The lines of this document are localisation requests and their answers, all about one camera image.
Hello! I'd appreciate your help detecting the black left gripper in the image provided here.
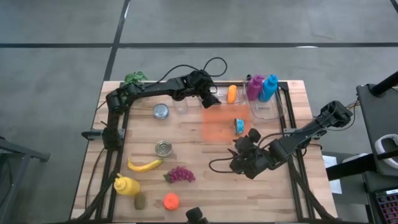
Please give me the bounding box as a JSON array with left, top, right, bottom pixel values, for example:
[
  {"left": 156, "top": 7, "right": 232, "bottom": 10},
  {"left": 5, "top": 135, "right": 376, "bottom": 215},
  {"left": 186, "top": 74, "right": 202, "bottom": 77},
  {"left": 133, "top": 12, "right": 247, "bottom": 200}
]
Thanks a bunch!
[{"left": 182, "top": 70, "right": 223, "bottom": 109}]

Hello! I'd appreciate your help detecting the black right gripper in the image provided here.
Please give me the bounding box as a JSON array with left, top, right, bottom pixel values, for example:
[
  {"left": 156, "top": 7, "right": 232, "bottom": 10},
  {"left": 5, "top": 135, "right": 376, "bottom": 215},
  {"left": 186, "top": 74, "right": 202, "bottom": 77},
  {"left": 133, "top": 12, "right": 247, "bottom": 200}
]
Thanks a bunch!
[{"left": 227, "top": 127, "right": 272, "bottom": 180}]

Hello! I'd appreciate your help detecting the orange toy bread loaf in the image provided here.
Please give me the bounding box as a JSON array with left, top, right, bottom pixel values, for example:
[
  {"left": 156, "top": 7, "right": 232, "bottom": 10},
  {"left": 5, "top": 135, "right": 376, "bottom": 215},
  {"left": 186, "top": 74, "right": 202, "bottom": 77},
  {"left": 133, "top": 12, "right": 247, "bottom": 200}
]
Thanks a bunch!
[{"left": 226, "top": 84, "right": 238, "bottom": 105}]

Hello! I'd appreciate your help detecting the teal label tuna can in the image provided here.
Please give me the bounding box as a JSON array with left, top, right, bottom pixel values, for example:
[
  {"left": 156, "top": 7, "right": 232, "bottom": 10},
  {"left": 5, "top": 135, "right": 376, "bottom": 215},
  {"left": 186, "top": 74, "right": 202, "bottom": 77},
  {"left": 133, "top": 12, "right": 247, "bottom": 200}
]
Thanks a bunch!
[{"left": 233, "top": 118, "right": 246, "bottom": 136}]

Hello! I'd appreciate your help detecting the clear bottle with black cap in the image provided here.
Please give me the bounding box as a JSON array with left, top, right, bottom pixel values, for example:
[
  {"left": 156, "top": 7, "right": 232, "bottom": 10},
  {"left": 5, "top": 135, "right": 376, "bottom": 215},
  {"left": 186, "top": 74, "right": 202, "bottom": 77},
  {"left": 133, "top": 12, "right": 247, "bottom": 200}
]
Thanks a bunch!
[{"left": 172, "top": 96, "right": 190, "bottom": 115}]

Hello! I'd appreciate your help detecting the magenta plastic bottle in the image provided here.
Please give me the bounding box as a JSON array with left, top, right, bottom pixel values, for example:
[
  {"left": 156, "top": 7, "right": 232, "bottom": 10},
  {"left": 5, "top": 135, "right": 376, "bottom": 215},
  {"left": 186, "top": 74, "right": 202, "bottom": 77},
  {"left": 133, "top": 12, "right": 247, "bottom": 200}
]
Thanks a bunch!
[{"left": 246, "top": 74, "right": 266, "bottom": 101}]

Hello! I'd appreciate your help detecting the silver can blue white label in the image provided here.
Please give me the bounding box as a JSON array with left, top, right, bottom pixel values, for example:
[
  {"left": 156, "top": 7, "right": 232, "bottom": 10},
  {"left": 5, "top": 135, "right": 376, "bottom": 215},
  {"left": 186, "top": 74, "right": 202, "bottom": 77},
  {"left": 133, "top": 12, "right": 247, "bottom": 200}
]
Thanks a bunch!
[{"left": 153, "top": 103, "right": 170, "bottom": 120}]

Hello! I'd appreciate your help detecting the blue plastic bottle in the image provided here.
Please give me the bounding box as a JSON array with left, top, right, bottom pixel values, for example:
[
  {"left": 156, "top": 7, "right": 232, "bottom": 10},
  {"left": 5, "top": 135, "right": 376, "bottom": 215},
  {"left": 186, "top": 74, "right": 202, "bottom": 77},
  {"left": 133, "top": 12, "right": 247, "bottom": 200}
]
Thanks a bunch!
[{"left": 258, "top": 74, "right": 279, "bottom": 103}]

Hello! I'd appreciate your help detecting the red toy grape bunch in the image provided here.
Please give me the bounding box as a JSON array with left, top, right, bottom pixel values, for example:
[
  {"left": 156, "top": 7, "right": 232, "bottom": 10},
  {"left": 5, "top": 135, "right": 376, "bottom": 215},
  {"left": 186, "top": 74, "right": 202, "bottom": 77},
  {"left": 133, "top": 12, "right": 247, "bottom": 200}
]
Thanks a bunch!
[{"left": 162, "top": 166, "right": 197, "bottom": 184}]

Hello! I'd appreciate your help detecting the red and blue label can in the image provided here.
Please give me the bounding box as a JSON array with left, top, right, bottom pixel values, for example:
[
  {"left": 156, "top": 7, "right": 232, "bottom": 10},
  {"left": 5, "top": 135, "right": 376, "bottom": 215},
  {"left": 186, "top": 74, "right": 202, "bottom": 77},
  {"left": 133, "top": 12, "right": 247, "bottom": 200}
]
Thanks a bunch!
[{"left": 154, "top": 139, "right": 174, "bottom": 158}]

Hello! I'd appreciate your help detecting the yellow toy banana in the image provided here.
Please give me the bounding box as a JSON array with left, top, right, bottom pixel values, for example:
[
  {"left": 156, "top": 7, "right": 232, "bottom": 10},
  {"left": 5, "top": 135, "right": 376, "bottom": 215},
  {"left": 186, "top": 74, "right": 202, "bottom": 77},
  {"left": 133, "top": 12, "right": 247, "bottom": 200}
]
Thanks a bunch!
[{"left": 126, "top": 157, "right": 164, "bottom": 174}]

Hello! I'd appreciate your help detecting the orange translucent plastic bin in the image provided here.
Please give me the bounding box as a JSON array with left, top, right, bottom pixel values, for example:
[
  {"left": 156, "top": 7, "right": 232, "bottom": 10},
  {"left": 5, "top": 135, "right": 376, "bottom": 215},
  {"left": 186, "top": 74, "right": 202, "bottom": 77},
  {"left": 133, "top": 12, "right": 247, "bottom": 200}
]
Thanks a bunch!
[{"left": 201, "top": 103, "right": 252, "bottom": 144}]

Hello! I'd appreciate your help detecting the clear plastic bin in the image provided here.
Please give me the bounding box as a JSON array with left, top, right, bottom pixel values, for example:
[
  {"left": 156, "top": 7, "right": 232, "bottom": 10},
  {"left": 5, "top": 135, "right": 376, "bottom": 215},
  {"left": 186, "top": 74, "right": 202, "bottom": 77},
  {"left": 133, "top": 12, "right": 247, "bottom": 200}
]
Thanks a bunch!
[{"left": 213, "top": 81, "right": 286, "bottom": 122}]

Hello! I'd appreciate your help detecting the green plant in white pot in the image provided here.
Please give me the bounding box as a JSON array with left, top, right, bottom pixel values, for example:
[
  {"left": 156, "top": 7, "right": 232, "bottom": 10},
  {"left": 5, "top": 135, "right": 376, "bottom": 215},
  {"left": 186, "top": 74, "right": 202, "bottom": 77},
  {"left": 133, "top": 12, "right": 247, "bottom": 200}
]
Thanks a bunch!
[{"left": 124, "top": 70, "right": 149, "bottom": 87}]

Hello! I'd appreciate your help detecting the orange round toy fruit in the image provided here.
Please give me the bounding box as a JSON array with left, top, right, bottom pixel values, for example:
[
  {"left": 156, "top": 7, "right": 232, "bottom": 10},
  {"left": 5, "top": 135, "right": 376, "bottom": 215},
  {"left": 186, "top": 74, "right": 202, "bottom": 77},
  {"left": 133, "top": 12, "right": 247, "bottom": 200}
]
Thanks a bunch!
[{"left": 162, "top": 192, "right": 181, "bottom": 212}]

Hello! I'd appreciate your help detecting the white paper sheet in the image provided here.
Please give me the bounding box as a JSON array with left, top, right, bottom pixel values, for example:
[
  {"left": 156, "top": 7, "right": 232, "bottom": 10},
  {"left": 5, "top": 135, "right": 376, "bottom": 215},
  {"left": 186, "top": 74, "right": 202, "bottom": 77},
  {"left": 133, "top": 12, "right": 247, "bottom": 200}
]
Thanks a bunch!
[{"left": 322, "top": 154, "right": 343, "bottom": 195}]

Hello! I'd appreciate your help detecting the brown toy kiwi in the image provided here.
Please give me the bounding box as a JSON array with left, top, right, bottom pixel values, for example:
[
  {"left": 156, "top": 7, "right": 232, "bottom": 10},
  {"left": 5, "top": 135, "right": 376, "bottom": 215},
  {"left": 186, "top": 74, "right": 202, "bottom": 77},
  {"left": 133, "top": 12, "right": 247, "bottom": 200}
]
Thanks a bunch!
[{"left": 134, "top": 192, "right": 147, "bottom": 211}]

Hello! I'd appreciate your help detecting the yellow mustard bottle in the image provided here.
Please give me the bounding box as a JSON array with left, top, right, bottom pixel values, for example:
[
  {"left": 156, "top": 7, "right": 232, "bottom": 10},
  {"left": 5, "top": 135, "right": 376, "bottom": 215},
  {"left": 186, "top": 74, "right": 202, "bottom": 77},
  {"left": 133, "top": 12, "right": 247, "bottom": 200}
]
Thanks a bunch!
[{"left": 113, "top": 172, "right": 142, "bottom": 197}]

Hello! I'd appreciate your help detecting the white and grey headset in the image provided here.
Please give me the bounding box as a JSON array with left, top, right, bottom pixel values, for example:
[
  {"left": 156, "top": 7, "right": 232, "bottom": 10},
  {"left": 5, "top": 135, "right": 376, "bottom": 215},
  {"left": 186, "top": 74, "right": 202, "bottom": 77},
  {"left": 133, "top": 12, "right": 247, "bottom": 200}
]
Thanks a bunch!
[{"left": 374, "top": 133, "right": 398, "bottom": 161}]

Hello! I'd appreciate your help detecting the black side desk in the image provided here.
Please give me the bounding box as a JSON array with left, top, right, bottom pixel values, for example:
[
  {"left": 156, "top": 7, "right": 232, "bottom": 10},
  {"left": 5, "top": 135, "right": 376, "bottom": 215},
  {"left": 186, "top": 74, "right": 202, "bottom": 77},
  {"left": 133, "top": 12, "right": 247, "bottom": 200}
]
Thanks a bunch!
[{"left": 323, "top": 70, "right": 398, "bottom": 224}]

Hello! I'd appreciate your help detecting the keyboard with colourful keys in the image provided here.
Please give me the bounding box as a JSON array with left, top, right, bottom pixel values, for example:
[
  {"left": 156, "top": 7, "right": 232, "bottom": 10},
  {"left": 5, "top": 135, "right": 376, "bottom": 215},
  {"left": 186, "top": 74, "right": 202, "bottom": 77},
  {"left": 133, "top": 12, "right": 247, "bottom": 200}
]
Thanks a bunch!
[{"left": 374, "top": 187, "right": 398, "bottom": 224}]

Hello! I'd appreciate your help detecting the black metal stand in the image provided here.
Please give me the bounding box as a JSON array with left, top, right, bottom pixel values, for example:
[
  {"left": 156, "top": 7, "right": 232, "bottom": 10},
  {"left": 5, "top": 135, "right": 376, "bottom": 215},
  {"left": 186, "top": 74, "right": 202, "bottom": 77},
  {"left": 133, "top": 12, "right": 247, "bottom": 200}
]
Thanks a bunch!
[{"left": 0, "top": 136, "right": 51, "bottom": 224}]

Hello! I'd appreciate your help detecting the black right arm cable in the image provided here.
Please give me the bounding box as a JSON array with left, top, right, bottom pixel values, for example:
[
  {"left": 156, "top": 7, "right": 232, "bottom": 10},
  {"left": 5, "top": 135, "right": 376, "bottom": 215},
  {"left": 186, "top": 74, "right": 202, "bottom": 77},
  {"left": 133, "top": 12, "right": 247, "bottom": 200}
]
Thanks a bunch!
[{"left": 208, "top": 133, "right": 282, "bottom": 174}]

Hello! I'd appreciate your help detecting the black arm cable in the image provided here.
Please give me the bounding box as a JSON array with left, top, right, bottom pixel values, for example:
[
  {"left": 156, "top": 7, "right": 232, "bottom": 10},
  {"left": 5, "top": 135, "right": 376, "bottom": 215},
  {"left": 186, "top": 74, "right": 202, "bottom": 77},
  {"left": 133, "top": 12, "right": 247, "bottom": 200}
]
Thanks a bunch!
[
  {"left": 208, "top": 133, "right": 282, "bottom": 174},
  {"left": 143, "top": 57, "right": 228, "bottom": 94}
]

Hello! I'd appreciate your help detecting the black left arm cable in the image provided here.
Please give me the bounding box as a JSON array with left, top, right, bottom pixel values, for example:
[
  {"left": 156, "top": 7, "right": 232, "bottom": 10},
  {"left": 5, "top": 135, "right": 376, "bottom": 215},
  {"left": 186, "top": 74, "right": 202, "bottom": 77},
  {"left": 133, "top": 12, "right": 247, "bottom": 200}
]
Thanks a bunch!
[{"left": 143, "top": 57, "right": 228, "bottom": 94}]

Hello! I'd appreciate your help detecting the black aluminium rig frame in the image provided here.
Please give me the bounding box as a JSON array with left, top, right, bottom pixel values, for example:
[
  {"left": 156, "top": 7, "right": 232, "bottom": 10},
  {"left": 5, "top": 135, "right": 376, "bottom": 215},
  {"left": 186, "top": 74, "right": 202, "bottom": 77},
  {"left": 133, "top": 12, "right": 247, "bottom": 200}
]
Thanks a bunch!
[{"left": 70, "top": 80, "right": 336, "bottom": 224}]

